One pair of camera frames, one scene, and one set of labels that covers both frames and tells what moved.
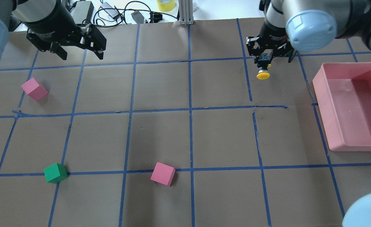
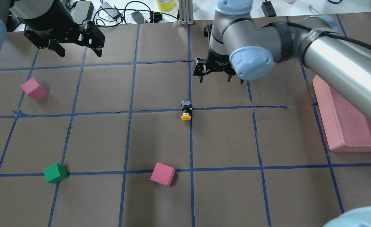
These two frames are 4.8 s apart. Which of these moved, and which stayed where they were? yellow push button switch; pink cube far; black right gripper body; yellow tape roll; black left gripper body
Moved: black right gripper body; yellow push button switch
Stayed: black left gripper body; yellow tape roll; pink cube far
